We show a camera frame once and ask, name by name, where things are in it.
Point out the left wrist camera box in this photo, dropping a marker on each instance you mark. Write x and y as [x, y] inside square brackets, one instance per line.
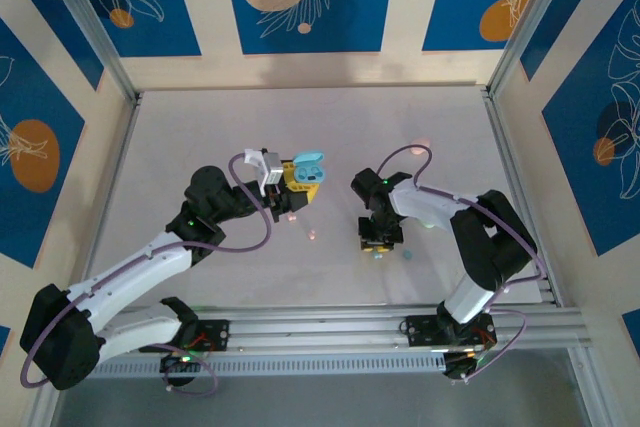
[272, 169]

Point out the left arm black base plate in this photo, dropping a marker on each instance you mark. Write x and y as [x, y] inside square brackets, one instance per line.
[217, 334]

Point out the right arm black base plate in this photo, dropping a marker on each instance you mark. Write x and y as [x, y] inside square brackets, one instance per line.
[420, 332]

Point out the pink earbud charging case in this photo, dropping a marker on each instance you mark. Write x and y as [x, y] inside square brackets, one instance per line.
[421, 141]

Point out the aluminium table side rail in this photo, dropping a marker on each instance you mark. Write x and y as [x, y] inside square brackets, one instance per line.
[117, 157]
[500, 117]

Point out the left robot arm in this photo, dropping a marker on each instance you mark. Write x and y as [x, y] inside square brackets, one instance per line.
[135, 267]

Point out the aluminium frame post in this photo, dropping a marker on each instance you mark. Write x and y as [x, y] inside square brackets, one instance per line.
[95, 32]
[530, 22]

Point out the blue earbud charging case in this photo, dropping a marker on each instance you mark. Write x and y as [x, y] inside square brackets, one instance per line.
[310, 169]

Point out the black base controller box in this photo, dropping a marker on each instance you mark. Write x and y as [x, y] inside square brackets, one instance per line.
[460, 366]
[175, 364]

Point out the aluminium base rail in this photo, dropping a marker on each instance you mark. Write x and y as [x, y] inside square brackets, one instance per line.
[325, 327]

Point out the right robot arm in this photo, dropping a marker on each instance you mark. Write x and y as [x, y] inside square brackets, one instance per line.
[425, 207]

